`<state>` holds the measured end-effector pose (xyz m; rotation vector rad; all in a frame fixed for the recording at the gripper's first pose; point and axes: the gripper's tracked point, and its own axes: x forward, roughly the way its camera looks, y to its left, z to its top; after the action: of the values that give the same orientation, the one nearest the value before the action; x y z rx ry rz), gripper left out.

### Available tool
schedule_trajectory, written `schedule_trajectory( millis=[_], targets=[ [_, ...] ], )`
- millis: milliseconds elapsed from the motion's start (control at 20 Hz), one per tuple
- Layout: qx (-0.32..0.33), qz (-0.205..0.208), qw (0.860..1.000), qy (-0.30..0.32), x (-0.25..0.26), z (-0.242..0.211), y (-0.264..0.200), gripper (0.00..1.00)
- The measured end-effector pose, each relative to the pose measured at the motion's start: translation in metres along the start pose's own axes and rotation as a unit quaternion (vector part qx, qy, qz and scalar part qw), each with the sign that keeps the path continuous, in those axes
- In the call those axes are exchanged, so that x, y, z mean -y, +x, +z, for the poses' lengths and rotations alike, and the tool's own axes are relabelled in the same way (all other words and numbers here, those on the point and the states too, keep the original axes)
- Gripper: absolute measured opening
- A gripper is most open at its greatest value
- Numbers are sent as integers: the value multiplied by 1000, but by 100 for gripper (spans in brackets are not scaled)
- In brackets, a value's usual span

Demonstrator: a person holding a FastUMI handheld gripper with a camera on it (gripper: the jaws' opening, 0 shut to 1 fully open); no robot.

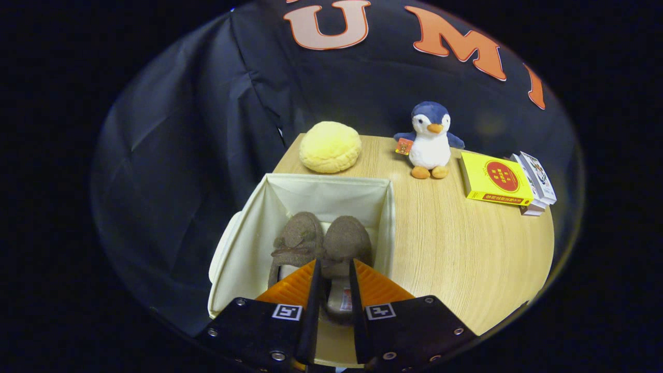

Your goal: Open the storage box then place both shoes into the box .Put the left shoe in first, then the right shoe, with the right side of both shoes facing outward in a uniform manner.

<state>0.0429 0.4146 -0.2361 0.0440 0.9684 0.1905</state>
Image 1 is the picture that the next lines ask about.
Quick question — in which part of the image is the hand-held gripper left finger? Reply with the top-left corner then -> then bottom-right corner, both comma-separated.
196,259 -> 322,373

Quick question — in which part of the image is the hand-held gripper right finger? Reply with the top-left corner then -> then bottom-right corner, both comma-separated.
348,259 -> 477,371

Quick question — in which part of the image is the brown fuzzy shoe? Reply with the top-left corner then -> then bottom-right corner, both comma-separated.
322,216 -> 373,326
268,211 -> 325,288

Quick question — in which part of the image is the beige fabric storage box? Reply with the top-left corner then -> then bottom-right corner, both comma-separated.
207,173 -> 396,319

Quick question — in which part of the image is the yellow plush bun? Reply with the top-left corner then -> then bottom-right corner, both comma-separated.
299,121 -> 363,174

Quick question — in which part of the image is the penguin plush toy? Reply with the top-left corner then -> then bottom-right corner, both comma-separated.
394,101 -> 465,180

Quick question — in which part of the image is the yellow book with red circle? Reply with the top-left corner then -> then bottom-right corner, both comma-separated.
458,151 -> 534,206

